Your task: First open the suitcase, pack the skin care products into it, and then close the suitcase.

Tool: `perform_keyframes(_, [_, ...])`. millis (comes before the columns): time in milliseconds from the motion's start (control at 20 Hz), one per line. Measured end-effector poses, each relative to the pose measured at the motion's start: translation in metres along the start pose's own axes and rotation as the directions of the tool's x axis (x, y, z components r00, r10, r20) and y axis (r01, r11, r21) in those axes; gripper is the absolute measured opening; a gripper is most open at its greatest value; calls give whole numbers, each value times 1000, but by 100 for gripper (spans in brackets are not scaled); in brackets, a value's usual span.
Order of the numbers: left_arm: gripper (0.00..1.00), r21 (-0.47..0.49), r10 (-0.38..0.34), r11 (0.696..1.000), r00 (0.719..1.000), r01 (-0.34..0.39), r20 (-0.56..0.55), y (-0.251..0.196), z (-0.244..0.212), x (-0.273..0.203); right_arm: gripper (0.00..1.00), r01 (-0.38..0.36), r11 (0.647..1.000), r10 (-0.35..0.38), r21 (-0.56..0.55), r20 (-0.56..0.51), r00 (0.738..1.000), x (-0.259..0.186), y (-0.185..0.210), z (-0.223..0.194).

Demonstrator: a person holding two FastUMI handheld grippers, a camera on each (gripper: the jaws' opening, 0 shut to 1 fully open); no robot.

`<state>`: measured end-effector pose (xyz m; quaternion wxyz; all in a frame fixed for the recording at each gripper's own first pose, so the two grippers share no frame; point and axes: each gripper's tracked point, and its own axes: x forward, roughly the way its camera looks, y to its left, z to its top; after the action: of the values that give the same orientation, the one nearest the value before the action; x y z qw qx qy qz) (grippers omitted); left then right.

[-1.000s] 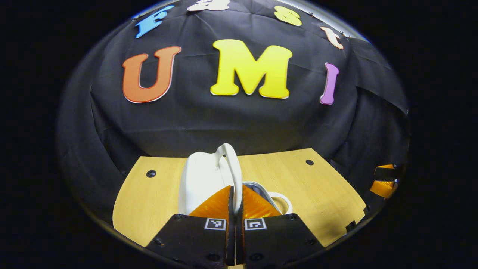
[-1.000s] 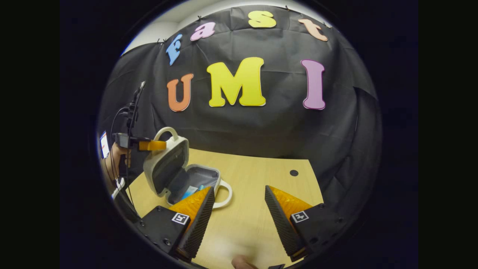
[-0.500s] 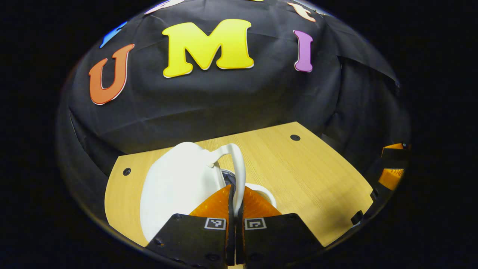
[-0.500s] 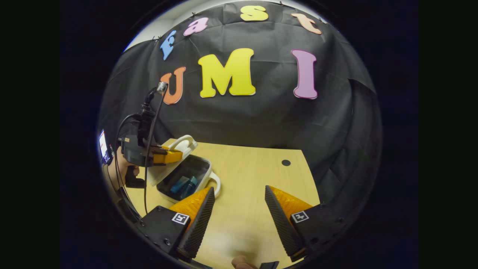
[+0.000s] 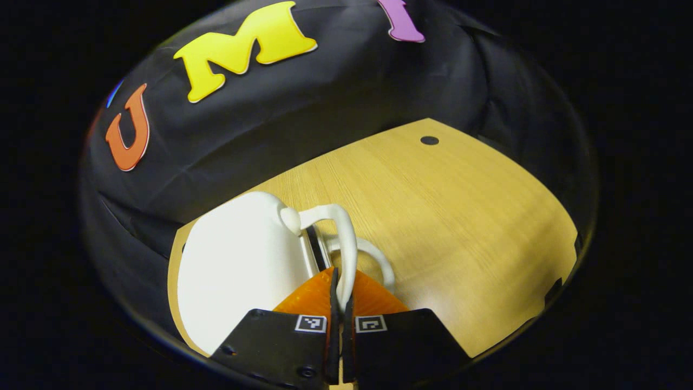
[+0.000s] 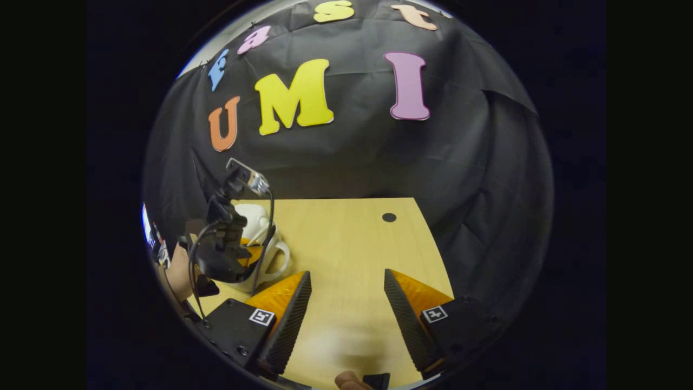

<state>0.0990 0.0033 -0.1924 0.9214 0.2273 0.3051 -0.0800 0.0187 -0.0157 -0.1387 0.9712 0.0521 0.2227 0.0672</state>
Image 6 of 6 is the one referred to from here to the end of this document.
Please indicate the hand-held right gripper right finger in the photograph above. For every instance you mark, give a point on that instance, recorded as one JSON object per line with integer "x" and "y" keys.
{"x": 409, "y": 319}

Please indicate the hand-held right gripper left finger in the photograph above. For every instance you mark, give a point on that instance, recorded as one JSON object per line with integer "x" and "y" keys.
{"x": 287, "y": 325}

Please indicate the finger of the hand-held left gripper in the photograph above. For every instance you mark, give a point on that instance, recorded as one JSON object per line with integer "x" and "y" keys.
{"x": 253, "y": 253}

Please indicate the white suitcase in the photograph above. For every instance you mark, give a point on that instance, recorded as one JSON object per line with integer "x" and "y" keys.
{"x": 252, "y": 215}

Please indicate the colourful printed board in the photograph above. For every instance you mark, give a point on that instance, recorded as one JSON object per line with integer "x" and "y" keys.
{"x": 152, "y": 233}

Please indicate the black backdrop cloth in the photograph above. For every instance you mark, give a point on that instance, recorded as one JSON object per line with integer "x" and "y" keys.
{"x": 346, "y": 157}

